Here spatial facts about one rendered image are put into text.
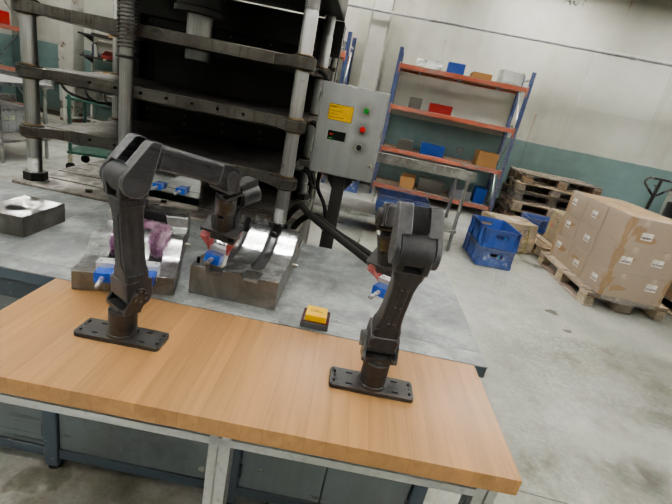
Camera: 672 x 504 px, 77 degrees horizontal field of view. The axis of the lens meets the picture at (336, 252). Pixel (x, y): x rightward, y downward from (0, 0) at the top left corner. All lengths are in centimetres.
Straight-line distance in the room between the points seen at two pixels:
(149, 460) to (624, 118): 808
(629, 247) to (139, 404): 432
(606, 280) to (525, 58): 441
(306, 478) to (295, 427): 74
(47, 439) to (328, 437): 120
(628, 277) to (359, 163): 336
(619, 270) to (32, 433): 446
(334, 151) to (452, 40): 606
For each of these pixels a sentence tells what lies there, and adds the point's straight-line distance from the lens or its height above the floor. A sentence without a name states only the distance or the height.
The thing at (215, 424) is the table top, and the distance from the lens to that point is 92.
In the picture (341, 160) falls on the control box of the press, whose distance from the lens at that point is 200.
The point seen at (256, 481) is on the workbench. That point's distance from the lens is 170.
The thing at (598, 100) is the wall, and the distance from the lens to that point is 839.
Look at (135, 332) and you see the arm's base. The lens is 112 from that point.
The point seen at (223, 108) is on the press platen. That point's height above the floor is 127.
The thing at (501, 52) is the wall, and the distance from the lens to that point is 799.
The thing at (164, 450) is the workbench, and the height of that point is 19.
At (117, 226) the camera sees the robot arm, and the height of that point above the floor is 108.
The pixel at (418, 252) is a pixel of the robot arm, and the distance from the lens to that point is 81.
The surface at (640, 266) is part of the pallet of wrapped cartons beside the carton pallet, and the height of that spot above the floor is 50.
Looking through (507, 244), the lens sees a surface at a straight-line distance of 489.
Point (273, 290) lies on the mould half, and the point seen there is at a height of 86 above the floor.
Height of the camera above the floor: 142
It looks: 20 degrees down
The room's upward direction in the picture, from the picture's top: 12 degrees clockwise
